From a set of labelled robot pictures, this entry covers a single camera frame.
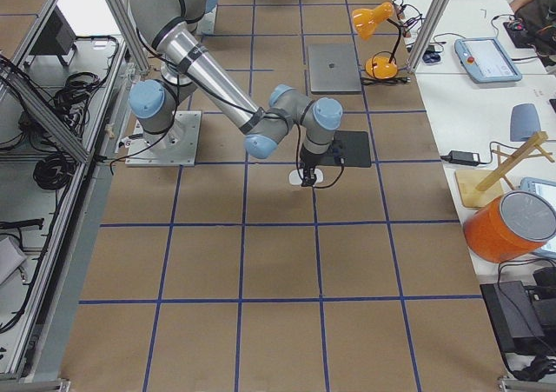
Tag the wooden stand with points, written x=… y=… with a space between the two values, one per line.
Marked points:
x=478 y=187

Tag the black box device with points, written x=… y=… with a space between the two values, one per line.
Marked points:
x=515 y=324

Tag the black power adapter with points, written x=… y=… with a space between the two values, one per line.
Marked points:
x=463 y=158

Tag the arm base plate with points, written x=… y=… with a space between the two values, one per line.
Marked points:
x=177 y=147
x=206 y=26

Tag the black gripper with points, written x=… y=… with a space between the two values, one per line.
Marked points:
x=309 y=156

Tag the black mousepad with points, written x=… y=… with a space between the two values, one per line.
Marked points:
x=350 y=149

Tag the silver laptop notebook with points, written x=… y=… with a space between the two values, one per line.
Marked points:
x=333 y=69

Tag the aluminium frame post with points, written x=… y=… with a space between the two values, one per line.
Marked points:
x=432 y=18

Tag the white computer mouse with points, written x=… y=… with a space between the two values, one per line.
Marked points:
x=295 y=176

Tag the grey oval pad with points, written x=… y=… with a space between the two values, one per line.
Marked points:
x=524 y=122

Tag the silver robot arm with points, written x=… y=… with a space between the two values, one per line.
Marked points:
x=166 y=26

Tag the orange cylindrical container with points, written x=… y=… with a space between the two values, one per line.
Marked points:
x=500 y=231

